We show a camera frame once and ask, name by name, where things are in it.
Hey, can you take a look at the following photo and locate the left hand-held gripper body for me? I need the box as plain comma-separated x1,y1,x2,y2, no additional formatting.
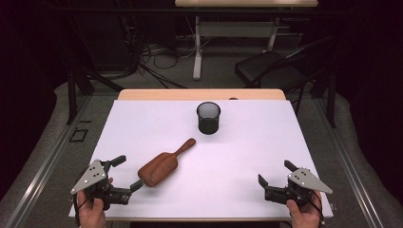
69,159,132,211

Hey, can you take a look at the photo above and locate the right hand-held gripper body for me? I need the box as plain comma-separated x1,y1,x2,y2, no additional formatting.
264,166,334,207

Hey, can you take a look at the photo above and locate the brown wooden hairbrush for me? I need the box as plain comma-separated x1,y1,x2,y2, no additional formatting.
137,138,197,188

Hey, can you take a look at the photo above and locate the black mesh pen cup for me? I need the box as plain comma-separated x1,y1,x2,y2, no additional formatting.
196,101,221,136

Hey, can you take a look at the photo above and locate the person's right hand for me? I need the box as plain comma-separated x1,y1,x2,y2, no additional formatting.
286,191,322,228

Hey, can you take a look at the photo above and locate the person's left hand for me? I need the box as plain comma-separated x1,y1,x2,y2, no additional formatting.
76,188,107,228

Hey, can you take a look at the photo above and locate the black square floor socket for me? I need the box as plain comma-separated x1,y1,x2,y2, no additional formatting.
68,127,89,143

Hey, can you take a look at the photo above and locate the white board table cover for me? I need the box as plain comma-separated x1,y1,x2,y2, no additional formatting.
68,99,335,219

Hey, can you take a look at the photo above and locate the black metal stand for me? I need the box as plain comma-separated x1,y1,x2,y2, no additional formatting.
66,67,125,125
312,70,336,129

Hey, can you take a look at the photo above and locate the black folding chair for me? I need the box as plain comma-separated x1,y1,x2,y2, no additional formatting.
234,36,336,115

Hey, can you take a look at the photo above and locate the white-legged desk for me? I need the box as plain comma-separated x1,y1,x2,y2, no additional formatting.
174,0,319,81

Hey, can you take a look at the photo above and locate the black horizontal metal bar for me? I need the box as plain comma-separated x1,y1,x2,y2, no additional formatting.
44,8,350,17

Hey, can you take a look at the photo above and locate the right hand-held gripper cable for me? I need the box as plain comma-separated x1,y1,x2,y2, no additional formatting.
297,186,326,226

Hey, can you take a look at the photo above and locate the hand-held gripper cable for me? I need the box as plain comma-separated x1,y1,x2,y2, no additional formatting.
72,194,82,227
297,186,326,226

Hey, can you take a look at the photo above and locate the left hand-held gripper cable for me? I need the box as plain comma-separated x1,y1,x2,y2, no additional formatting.
72,194,82,227

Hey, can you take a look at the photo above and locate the metal floor rail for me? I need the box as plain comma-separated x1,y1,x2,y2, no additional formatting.
313,98,384,228
4,94,93,228

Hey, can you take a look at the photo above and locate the bundle of floor cables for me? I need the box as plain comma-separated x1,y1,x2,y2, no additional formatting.
139,42,188,89

